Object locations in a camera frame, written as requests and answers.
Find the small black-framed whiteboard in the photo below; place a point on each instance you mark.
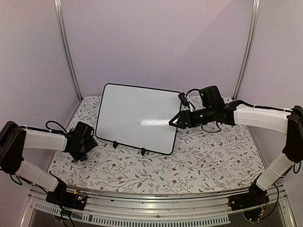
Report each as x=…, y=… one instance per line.
x=138, y=117

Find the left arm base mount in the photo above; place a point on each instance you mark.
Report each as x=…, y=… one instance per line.
x=71, y=198

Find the aluminium frame post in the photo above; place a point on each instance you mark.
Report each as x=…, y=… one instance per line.
x=248, y=47
x=66, y=48

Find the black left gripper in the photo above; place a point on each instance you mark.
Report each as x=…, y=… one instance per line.
x=91, y=144

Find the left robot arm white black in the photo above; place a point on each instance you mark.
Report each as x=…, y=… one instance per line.
x=15, y=139

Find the right aluminium frame post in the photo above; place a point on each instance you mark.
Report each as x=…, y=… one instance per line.
x=248, y=47

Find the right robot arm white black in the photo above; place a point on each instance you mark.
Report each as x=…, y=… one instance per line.
x=277, y=131

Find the black left whiteboard foot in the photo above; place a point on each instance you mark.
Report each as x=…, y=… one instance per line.
x=115, y=144

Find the floral patterned table mat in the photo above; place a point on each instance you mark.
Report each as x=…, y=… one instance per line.
x=205, y=159

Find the left aluminium frame post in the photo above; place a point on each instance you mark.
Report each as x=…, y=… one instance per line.
x=66, y=48

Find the blue whiteboard eraser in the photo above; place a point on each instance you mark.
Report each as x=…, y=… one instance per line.
x=83, y=158

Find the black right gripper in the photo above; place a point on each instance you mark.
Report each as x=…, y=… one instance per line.
x=182, y=125

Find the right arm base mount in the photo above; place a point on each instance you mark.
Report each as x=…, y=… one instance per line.
x=255, y=201

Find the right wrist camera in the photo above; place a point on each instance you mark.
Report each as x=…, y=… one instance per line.
x=186, y=102

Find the aluminium front rail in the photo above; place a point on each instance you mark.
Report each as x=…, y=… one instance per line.
x=114, y=209

